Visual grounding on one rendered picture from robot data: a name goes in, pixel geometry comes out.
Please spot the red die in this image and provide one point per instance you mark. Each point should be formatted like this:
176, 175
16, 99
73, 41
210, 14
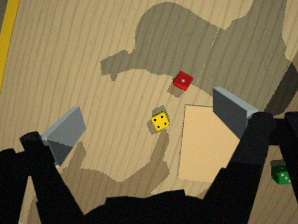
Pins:
182, 81

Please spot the green die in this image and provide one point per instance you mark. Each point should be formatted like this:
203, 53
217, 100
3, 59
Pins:
280, 174

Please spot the tan flat mat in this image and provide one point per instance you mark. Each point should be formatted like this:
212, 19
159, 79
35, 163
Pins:
207, 145

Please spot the yellow die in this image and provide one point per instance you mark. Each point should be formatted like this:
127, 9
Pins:
160, 121

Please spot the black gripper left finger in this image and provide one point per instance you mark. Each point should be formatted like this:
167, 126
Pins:
44, 153

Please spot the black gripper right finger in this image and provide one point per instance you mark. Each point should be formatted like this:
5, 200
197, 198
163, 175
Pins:
230, 198

